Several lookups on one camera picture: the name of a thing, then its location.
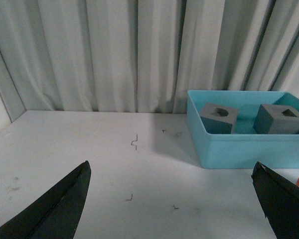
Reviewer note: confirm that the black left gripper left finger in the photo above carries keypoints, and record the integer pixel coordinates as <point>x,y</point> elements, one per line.
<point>55,214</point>

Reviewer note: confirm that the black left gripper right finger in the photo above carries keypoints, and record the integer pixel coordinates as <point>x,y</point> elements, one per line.
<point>279,199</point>

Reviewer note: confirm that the gray cube with rectangular slot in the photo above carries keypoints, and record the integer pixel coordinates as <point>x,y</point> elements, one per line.
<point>276,119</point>

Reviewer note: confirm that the gray cube with round hole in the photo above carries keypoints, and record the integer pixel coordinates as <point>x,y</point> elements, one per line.
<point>219,119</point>

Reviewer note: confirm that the light blue plastic box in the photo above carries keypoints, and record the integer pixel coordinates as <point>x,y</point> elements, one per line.
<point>244,147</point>

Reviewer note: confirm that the white pleated curtain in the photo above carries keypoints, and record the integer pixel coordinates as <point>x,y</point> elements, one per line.
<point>142,55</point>

